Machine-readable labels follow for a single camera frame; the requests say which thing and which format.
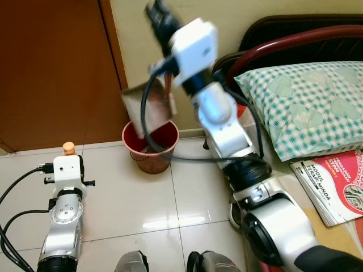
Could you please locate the orange broom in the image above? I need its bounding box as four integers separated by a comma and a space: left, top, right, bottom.
62, 142, 77, 156

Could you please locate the red plastic bin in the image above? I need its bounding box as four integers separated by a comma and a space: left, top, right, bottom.
122, 120, 180, 175

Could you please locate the brown cardboard piece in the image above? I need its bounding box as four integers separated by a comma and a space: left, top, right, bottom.
121, 76, 178, 139

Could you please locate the pink and white book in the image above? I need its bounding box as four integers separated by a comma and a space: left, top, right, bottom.
290, 150, 363, 227

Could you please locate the brown wooden door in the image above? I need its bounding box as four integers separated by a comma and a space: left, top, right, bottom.
0, 0, 114, 152

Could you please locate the patterned orange bed sheet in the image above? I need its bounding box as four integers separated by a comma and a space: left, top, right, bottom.
238, 108, 363, 272

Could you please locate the dark wooden bed headboard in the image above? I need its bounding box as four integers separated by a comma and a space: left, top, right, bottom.
213, 14, 363, 103

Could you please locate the green checked pillow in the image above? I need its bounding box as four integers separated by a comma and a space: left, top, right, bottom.
234, 61, 363, 162

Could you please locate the grey right robot leg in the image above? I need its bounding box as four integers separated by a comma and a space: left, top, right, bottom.
187, 250, 242, 272

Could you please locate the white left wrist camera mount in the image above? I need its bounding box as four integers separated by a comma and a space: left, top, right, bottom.
52, 154, 86, 193

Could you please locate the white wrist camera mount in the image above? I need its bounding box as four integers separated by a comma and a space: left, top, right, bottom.
169, 18, 219, 86
52, 154, 86, 193

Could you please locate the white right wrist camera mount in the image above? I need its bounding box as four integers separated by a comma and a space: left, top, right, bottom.
169, 18, 219, 86

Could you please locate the brown wooden door frame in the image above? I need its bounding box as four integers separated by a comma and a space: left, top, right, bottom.
99, 0, 131, 122

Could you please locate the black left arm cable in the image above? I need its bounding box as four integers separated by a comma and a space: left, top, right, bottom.
0, 164, 54, 205
0, 209, 52, 272

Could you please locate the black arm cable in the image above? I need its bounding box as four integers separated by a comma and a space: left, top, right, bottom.
0, 164, 54, 205
0, 209, 52, 272
140, 54, 265, 165

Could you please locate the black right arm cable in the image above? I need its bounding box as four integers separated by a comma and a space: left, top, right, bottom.
140, 54, 265, 165

